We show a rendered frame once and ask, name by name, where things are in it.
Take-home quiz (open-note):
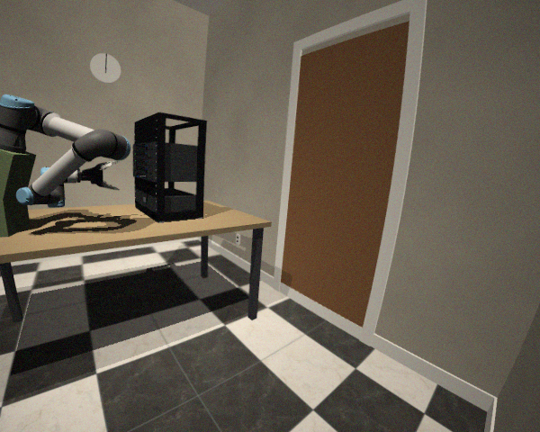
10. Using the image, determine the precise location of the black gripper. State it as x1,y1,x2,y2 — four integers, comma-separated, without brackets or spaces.
77,161,120,190

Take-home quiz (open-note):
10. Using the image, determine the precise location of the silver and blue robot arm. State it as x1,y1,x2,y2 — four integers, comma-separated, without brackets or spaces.
0,94,131,208

